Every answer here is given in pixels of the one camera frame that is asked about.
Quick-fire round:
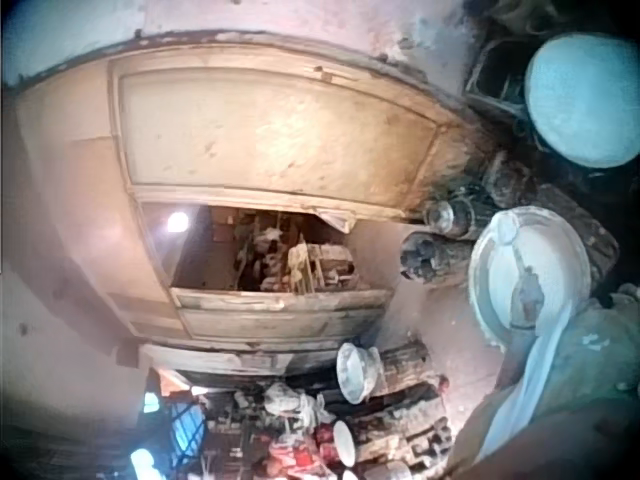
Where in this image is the person's left hand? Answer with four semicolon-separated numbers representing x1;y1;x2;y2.
508;266;547;329

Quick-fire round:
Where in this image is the stack of dusty brown moulds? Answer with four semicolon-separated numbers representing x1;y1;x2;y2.
344;339;455;472

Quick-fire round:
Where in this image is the light blue round disc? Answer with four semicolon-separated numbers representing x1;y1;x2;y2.
523;32;640;170

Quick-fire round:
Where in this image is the dark open box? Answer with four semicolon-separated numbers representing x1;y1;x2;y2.
463;37;532;122

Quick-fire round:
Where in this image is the grey round mould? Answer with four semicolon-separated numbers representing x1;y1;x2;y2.
361;459;414;480

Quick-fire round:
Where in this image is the small white plaster bowl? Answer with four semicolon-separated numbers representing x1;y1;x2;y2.
331;419;359;469

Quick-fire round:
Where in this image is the large worn wooden cabinet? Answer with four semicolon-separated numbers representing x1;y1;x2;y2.
13;28;502;382

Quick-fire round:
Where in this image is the heap of red white clutter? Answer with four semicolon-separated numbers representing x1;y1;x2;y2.
199;379;351;480

